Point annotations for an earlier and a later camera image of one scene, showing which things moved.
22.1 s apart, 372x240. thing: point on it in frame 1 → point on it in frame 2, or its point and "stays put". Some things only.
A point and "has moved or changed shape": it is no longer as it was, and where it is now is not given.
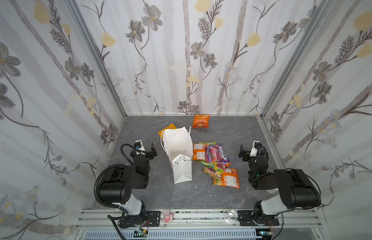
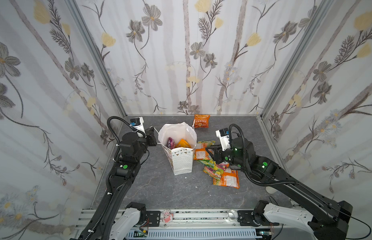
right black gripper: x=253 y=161 → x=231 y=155
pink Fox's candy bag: x=217 y=173 stays put
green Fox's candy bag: x=214 y=164 stays put
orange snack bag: x=199 y=151 stays put
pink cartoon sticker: x=167 y=217 stays put
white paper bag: x=177 y=144 has moved or changed shape
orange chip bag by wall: x=201 y=121 stays put
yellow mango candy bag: x=171 y=126 → x=183 y=143
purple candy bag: x=215 y=153 has moved or changed shape
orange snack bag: x=229 y=178 stays put
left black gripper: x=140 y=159 → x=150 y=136
